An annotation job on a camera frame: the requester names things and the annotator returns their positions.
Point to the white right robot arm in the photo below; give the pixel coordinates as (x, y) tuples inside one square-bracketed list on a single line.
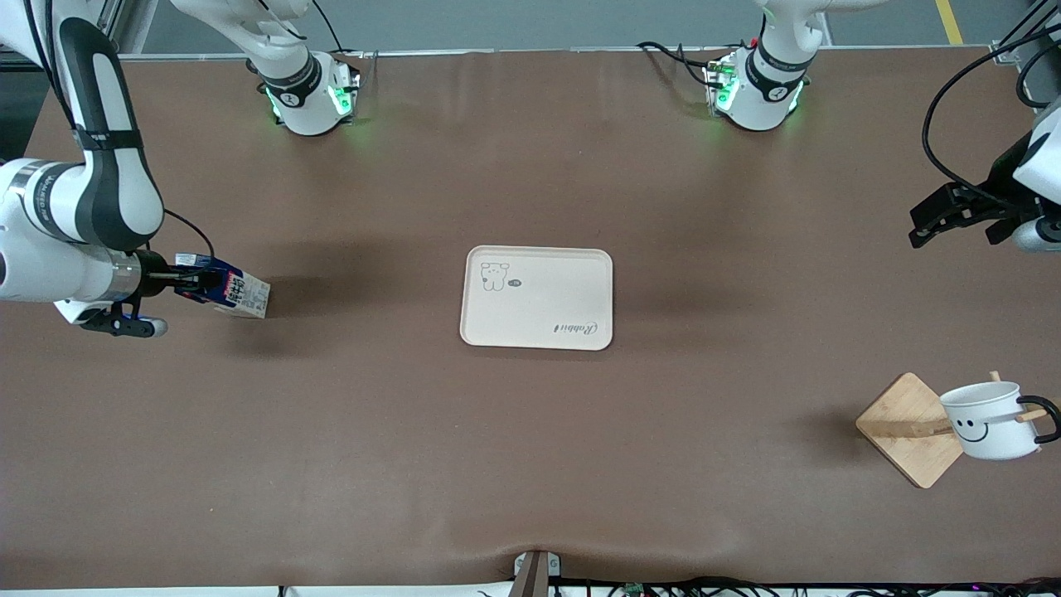
[(50, 265)]

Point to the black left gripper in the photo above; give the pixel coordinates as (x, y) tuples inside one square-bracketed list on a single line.
[(997, 200)]

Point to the brown table cover mat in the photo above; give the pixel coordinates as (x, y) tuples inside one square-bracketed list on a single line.
[(414, 456)]

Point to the wooden cup rack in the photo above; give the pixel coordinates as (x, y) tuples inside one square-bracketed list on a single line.
[(908, 448)]

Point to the aluminium frame profile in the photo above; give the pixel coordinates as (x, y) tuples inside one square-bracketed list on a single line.
[(112, 21)]

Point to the cream plastic tray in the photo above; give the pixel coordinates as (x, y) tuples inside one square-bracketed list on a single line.
[(539, 298)]

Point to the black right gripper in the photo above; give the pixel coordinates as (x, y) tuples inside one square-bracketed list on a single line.
[(155, 276)]

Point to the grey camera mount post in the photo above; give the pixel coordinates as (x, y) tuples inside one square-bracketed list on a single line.
[(535, 576)]

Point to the blue white milk carton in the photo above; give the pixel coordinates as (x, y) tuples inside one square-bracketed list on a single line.
[(244, 297)]

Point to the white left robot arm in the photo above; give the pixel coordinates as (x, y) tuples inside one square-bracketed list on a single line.
[(767, 91)]

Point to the white smiley face mug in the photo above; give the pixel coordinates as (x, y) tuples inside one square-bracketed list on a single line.
[(986, 427)]

